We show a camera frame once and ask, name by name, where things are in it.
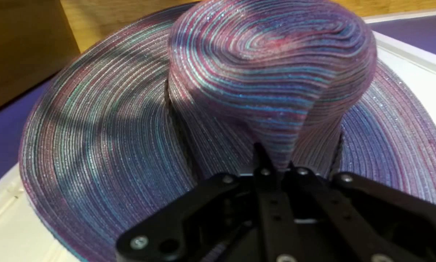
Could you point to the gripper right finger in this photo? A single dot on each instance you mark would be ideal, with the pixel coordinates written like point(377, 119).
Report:
point(385, 207)

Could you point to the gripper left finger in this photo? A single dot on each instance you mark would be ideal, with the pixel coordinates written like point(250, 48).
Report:
point(189, 222)

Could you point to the purple striped woven sun hat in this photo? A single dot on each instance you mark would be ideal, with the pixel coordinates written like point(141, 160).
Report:
point(261, 65)

